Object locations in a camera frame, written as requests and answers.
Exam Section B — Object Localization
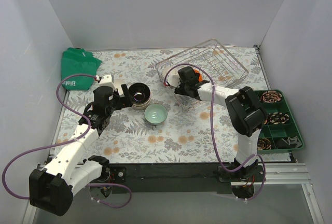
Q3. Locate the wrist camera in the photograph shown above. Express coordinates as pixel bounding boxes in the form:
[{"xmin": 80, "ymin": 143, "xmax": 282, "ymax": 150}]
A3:
[
  {"xmin": 164, "ymin": 71, "xmax": 181, "ymax": 88},
  {"xmin": 95, "ymin": 74, "xmax": 115, "ymax": 90}
]

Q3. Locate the green compartment tray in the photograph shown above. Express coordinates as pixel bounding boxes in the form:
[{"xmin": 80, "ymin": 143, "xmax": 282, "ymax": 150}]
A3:
[{"xmin": 255, "ymin": 90, "xmax": 305, "ymax": 154}]

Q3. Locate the white bowl with dark stripes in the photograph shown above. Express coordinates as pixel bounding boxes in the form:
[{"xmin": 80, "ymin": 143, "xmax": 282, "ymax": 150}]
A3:
[{"xmin": 162, "ymin": 67, "xmax": 171, "ymax": 86}]

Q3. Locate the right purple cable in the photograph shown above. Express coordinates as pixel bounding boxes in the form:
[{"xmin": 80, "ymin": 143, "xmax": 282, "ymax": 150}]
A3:
[{"xmin": 163, "ymin": 64, "xmax": 267, "ymax": 203}]

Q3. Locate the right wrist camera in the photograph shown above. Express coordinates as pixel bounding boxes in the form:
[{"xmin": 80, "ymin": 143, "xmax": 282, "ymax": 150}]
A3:
[{"xmin": 164, "ymin": 71, "xmax": 181, "ymax": 88}]

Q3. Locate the brown patterned cable coil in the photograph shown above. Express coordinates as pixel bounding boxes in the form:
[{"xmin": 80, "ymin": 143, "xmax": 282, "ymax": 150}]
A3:
[{"xmin": 260, "ymin": 91, "xmax": 283, "ymax": 103}]

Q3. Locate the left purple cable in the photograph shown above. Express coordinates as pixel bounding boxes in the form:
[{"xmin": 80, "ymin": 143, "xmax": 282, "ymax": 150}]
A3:
[{"xmin": 2, "ymin": 73, "xmax": 132, "ymax": 208}]

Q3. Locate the green cloth bag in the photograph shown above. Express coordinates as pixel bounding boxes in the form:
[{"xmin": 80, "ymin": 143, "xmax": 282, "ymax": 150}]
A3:
[{"xmin": 61, "ymin": 47, "xmax": 102, "ymax": 91}]

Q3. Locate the aluminium frame rail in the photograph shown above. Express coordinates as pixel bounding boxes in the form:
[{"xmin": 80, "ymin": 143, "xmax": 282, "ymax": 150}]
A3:
[{"xmin": 23, "ymin": 163, "xmax": 324, "ymax": 223}]

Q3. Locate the black pink cable coil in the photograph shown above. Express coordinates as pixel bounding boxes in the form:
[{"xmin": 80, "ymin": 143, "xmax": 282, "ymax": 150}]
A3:
[{"xmin": 264, "ymin": 111, "xmax": 290, "ymax": 125}]

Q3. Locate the grey cloth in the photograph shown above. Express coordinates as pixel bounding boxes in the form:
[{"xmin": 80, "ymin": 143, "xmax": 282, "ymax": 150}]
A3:
[{"xmin": 274, "ymin": 136, "xmax": 302, "ymax": 149}]

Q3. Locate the purple cable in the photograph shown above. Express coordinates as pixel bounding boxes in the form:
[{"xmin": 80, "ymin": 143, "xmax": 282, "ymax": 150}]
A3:
[
  {"xmin": 163, "ymin": 64, "xmax": 267, "ymax": 203},
  {"xmin": 2, "ymin": 73, "xmax": 132, "ymax": 208}
]

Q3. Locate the black orange cable coil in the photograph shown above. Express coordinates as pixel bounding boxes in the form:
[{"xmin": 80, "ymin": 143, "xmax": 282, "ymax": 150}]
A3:
[{"xmin": 256, "ymin": 137, "xmax": 272, "ymax": 151}]

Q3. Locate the beige plain bowl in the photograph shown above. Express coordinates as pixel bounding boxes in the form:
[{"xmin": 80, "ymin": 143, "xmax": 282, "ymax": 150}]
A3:
[{"xmin": 132, "ymin": 102, "xmax": 150, "ymax": 110}]

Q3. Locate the orange bowl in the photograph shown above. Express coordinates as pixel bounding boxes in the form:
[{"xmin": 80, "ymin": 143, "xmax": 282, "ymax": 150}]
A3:
[{"xmin": 194, "ymin": 69, "xmax": 203, "ymax": 82}]

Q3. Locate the olive bowl with drawing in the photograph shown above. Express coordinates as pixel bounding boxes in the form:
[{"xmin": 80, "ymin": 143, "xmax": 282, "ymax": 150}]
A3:
[{"xmin": 128, "ymin": 82, "xmax": 151, "ymax": 105}]

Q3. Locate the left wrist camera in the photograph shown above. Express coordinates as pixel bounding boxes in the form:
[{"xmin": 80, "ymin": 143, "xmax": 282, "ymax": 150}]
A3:
[{"xmin": 95, "ymin": 74, "xmax": 115, "ymax": 90}]

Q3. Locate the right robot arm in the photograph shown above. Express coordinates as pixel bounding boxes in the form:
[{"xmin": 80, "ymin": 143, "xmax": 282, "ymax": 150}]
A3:
[{"xmin": 174, "ymin": 63, "xmax": 267, "ymax": 181}]

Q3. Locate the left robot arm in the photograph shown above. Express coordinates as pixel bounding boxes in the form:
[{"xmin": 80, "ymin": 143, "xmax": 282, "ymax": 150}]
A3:
[{"xmin": 29, "ymin": 84, "xmax": 132, "ymax": 216}]

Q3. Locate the pale green ribbed bowl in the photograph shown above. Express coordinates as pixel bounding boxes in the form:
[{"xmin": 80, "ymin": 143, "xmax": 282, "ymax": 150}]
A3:
[{"xmin": 144, "ymin": 103, "xmax": 168, "ymax": 125}]

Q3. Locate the wire dish rack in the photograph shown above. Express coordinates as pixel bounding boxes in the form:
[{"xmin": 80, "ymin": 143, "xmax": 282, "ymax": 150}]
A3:
[{"xmin": 154, "ymin": 37, "xmax": 250, "ymax": 112}]

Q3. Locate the floral table mat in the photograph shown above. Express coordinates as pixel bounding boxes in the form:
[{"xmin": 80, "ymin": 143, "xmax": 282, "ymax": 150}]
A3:
[{"xmin": 50, "ymin": 47, "xmax": 291, "ymax": 164}]

